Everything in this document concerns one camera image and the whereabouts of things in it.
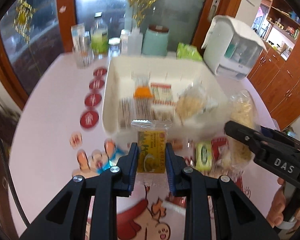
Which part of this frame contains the popcorn clear bag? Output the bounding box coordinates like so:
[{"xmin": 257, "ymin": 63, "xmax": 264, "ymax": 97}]
[{"xmin": 228, "ymin": 90, "xmax": 256, "ymax": 168}]

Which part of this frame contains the green pastry packet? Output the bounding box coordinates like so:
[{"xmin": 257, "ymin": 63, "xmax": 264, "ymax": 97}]
[{"xmin": 196, "ymin": 141, "xmax": 212, "ymax": 172}]

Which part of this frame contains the rice cracker clear packet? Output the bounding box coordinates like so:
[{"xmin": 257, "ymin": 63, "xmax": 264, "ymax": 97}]
[{"xmin": 175, "ymin": 84, "xmax": 218, "ymax": 125}]

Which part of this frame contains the blue white snack packet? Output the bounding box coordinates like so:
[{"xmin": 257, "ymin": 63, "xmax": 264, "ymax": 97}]
[{"xmin": 96, "ymin": 147, "xmax": 126, "ymax": 174}]

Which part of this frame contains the yellow small snack packet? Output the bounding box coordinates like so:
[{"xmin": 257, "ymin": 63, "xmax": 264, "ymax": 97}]
[{"xmin": 131, "ymin": 120, "xmax": 172, "ymax": 174}]

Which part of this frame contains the beige labelled snack packet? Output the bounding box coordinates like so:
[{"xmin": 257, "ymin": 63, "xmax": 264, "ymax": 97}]
[{"xmin": 150, "ymin": 83, "xmax": 175, "ymax": 105}]

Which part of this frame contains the white orange snack packet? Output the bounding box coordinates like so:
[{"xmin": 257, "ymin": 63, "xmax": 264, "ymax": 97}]
[{"xmin": 117, "ymin": 76, "xmax": 153, "ymax": 129}]

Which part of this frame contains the large clear pastry packet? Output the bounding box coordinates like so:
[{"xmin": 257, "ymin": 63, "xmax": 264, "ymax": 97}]
[{"xmin": 151, "ymin": 104, "xmax": 175, "ymax": 122}]

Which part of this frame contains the person right hand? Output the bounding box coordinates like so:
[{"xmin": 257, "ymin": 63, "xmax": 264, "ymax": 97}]
[{"xmin": 266, "ymin": 178, "xmax": 300, "ymax": 232}]

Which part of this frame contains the wooden cabinet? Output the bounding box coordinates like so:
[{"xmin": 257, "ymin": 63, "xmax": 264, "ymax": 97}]
[{"xmin": 248, "ymin": 34, "xmax": 300, "ymax": 130}]

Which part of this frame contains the white plastic storage bin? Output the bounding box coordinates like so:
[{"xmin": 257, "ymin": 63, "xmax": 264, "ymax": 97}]
[{"xmin": 102, "ymin": 56, "xmax": 230, "ymax": 135}]

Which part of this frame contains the white countertop appliance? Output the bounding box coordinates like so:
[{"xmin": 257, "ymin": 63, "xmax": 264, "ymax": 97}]
[{"xmin": 203, "ymin": 21, "xmax": 264, "ymax": 80}]

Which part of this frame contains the green tissue pack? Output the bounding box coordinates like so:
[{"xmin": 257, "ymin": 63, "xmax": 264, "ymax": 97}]
[{"xmin": 177, "ymin": 42, "xmax": 203, "ymax": 62}]

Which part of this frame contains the white cloth on appliance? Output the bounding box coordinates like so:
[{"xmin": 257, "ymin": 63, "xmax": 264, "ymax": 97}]
[{"xmin": 201, "ymin": 15, "xmax": 266, "ymax": 50}]

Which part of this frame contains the teal canister brown lid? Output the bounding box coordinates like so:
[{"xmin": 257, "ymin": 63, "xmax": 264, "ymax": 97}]
[{"xmin": 142, "ymin": 24, "xmax": 169, "ymax": 56}]

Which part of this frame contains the white squeeze bottle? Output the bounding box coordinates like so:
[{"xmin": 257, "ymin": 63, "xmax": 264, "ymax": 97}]
[{"xmin": 128, "ymin": 27, "xmax": 143, "ymax": 55}]

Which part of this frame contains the small glass jar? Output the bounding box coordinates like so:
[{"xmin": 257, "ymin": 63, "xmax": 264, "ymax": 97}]
[{"xmin": 108, "ymin": 37, "xmax": 121, "ymax": 57}]

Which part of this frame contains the small white pill bottle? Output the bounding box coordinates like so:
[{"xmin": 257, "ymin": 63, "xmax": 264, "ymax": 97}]
[{"xmin": 120, "ymin": 29, "xmax": 130, "ymax": 54}]

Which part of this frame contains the clear drinking glass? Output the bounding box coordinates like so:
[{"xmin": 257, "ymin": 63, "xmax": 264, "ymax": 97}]
[{"xmin": 72, "ymin": 48, "xmax": 94, "ymax": 69}]

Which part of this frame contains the small metal can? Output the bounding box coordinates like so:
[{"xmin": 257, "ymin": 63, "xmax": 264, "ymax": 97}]
[{"xmin": 80, "ymin": 31, "xmax": 91, "ymax": 51}]

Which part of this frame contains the glass bottle green label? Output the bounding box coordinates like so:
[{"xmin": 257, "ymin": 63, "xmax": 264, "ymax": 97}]
[{"xmin": 90, "ymin": 12, "xmax": 108, "ymax": 55}]

